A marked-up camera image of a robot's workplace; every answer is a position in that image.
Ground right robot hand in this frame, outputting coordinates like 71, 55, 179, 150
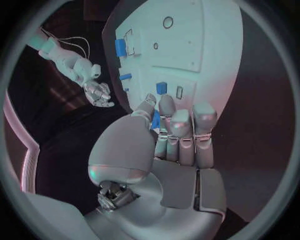
82, 80, 116, 108

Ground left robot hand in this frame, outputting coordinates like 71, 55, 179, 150
83, 93, 228, 240

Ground white task board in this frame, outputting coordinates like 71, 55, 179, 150
101, 0, 245, 121

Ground large blue block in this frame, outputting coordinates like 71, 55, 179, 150
114, 38, 128, 57

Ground white cable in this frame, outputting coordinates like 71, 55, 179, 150
56, 36, 92, 59
40, 27, 89, 57

